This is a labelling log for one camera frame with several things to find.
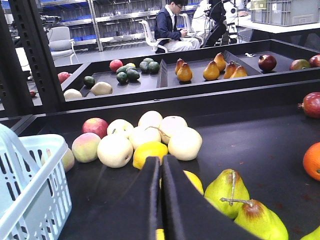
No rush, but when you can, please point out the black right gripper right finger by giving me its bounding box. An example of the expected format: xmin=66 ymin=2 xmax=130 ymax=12
xmin=161 ymin=155 xmax=258 ymax=240

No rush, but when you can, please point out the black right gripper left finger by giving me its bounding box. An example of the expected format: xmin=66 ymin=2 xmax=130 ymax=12
xmin=59 ymin=157 xmax=160 ymax=240

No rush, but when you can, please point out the light blue plastic basket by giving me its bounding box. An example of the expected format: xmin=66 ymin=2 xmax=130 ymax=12
xmin=0 ymin=125 xmax=72 ymax=240

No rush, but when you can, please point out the pink peach behind basket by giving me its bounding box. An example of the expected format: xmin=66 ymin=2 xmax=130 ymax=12
xmin=62 ymin=148 xmax=75 ymax=173

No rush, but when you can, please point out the yellow lemon upper right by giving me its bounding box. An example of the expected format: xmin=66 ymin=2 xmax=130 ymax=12
xmin=168 ymin=169 xmax=205 ymax=196

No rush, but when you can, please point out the green pear upper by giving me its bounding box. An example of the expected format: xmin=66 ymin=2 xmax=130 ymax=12
xmin=204 ymin=168 xmax=250 ymax=220

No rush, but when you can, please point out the green pear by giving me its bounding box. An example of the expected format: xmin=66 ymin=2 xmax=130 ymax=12
xmin=204 ymin=168 xmax=250 ymax=220
xmin=220 ymin=197 xmax=289 ymax=240

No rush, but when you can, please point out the white pear front left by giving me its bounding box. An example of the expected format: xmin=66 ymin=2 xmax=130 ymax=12
xmin=97 ymin=133 xmax=133 ymax=168

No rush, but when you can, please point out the white pear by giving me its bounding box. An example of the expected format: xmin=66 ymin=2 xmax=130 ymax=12
xmin=159 ymin=115 xmax=188 ymax=144
xmin=128 ymin=126 xmax=161 ymax=150
xmin=107 ymin=118 xmax=134 ymax=138
xmin=168 ymin=126 xmax=203 ymax=161
xmin=138 ymin=110 xmax=163 ymax=128
xmin=97 ymin=133 xmax=133 ymax=168

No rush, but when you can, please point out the green pear lower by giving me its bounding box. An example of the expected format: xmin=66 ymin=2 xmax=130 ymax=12
xmin=220 ymin=197 xmax=289 ymax=240

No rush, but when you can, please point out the yellow lemon by pears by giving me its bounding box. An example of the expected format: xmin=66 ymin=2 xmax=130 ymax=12
xmin=132 ymin=141 xmax=169 ymax=170

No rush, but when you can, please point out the white pear centre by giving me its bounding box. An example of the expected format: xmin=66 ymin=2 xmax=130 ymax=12
xmin=128 ymin=126 xmax=161 ymax=150

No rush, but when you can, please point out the white pear far left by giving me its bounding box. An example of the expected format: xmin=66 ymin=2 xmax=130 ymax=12
xmin=107 ymin=118 xmax=134 ymax=138

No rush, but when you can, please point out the white pear top right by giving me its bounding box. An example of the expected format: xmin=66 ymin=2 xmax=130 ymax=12
xmin=159 ymin=115 xmax=188 ymax=144

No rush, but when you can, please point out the red apple by pears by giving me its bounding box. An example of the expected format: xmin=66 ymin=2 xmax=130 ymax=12
xmin=82 ymin=117 xmax=109 ymax=139

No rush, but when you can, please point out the black wooden produce stand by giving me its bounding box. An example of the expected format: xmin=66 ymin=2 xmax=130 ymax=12
xmin=0 ymin=38 xmax=320 ymax=240

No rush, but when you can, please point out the dark red pomegranate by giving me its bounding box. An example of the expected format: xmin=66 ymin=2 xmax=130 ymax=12
xmin=258 ymin=54 xmax=277 ymax=72

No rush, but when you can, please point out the seated person dark jacket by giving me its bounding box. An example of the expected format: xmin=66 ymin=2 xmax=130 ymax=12
xmin=154 ymin=0 xmax=200 ymax=53

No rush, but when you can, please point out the black right upright post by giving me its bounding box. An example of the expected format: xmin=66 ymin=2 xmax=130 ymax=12
xmin=9 ymin=0 xmax=65 ymax=113

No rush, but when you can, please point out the black upright post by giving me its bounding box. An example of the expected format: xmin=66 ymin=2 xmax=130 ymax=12
xmin=0 ymin=9 xmax=34 ymax=117
xmin=9 ymin=0 xmax=65 ymax=113

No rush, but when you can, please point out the black left upright post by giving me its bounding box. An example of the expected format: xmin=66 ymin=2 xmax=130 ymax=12
xmin=0 ymin=9 xmax=34 ymax=117

